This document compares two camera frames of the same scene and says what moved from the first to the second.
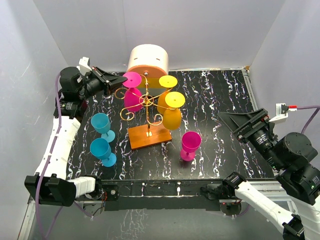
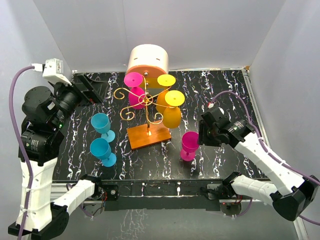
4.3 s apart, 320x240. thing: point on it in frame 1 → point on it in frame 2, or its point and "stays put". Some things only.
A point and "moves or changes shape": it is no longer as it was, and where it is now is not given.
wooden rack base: x=148 y=135 stays put
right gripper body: x=263 y=140 → x=207 y=135
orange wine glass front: x=172 y=115 stays put
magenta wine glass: x=191 y=141 stays put
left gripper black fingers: x=111 y=79 → x=94 y=90
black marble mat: x=168 y=126 stays put
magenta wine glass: x=133 y=98 moves or changes shape
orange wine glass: x=166 y=82 stays put
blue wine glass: x=101 y=123 stays put
